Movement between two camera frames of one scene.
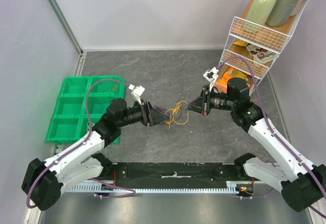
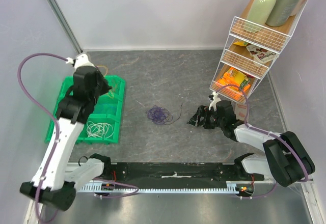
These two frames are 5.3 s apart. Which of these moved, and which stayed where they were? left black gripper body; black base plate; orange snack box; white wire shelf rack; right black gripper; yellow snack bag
Moved: right black gripper; left black gripper body
Stayed: yellow snack bag; black base plate; white wire shelf rack; orange snack box
